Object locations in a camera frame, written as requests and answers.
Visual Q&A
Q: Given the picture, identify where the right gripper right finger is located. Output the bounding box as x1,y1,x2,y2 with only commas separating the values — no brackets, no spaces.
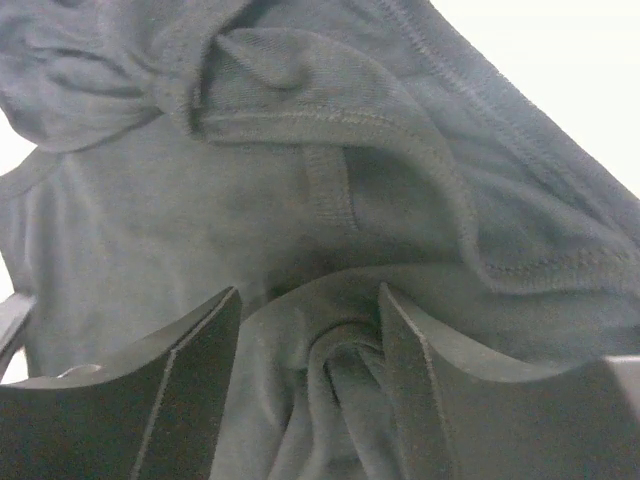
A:
379,285,639,479

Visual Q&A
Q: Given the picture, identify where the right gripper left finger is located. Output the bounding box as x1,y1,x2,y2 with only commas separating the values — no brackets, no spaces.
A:
1,288,241,479

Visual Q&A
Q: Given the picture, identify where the black tank top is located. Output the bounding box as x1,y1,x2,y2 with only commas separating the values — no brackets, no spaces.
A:
1,1,639,479

